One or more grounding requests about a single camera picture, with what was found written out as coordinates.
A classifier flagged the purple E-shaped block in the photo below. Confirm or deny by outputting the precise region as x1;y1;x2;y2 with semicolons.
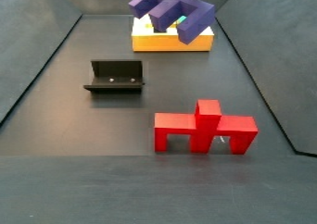
129;0;216;44

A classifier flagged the yellow slotted board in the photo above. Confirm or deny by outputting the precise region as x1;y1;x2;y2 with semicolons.
132;15;215;52

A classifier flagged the black angled fixture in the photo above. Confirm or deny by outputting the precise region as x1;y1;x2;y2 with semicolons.
85;59;144;92

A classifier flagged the green long bar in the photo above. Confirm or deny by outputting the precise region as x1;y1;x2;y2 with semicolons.
177;16;186;24

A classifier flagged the red E-shaped block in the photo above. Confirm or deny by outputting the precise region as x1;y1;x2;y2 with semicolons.
154;99;259;155

